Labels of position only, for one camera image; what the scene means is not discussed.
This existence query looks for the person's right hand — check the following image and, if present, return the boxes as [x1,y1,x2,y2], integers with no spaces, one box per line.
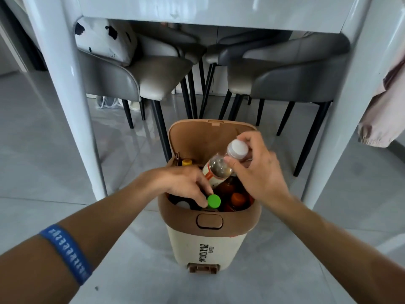
[223,131,292,210]

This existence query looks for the person's left forearm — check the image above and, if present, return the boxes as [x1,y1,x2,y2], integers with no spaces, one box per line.
[0,176,155,304]

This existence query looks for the person's left hand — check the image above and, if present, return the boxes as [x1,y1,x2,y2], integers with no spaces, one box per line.
[139,165,214,208]

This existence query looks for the brown bin foot pedal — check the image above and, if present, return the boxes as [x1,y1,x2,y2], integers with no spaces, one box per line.
[186,263,221,274]

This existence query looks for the grey chair with black legs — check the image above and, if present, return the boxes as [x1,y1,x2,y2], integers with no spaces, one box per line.
[77,23,194,162]
[131,23,209,120]
[218,31,351,178]
[199,28,293,120]

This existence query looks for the clear bottle with white cap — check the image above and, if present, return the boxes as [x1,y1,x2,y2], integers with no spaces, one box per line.
[202,139,250,189]

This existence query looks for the cream and brown trash bin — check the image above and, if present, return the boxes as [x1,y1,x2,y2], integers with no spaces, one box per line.
[157,155,262,274]

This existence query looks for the blue printed wristband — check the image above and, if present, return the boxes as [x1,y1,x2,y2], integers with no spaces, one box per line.
[38,224,93,286]

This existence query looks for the white shoes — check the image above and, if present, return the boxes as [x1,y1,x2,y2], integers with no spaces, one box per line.
[96,96,142,111]

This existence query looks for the pink garment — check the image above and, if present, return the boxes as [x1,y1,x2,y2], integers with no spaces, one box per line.
[358,58,405,148]

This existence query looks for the brown trash bin lid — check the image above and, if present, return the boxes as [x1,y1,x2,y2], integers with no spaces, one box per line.
[167,119,258,168]

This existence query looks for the white glossy table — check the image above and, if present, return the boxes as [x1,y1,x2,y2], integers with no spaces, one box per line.
[22,0,405,210]

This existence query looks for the white cushion with black spots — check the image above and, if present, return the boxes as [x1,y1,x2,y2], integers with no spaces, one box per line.
[75,17,138,67]

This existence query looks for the person's right forearm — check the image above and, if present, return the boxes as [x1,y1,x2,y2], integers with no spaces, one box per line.
[269,192,405,304]

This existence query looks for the dark bottle with green cap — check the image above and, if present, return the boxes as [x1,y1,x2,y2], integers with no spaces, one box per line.
[202,194,221,211]

